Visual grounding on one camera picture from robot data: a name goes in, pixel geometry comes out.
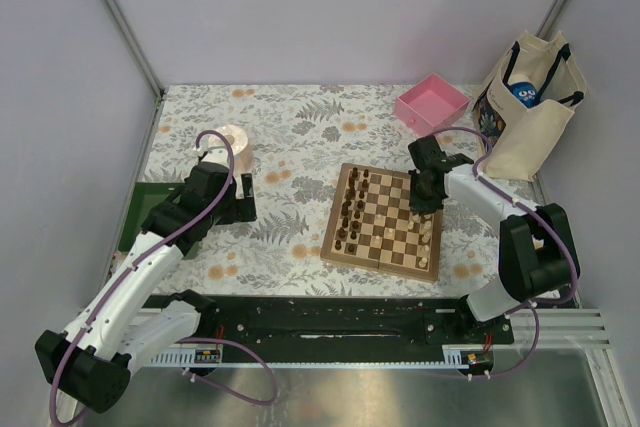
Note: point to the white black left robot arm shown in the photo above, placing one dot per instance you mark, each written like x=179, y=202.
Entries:
x=94, y=357

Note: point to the wooden chess board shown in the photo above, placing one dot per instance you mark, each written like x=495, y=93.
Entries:
x=372, y=226

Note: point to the cream canvas tote bag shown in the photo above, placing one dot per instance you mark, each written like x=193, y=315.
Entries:
x=519, y=138

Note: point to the floral table mat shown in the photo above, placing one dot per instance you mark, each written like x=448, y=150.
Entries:
x=300, y=137

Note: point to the peach toilet paper roll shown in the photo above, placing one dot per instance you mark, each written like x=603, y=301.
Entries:
x=239, y=140

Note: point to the green open box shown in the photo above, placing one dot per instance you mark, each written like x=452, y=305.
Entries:
x=144, y=197

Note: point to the blue white bottle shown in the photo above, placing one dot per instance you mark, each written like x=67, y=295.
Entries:
x=522, y=88

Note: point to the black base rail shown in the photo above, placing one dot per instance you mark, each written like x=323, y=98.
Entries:
x=307, y=329

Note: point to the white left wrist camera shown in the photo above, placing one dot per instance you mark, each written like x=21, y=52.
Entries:
x=218, y=154

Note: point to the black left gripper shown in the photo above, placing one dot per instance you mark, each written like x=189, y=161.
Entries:
x=242, y=209

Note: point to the pink open box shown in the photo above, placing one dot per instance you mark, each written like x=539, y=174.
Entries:
x=431, y=104

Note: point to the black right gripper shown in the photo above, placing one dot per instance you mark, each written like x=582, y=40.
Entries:
x=418, y=205

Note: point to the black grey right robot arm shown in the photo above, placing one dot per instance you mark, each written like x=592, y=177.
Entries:
x=536, y=251

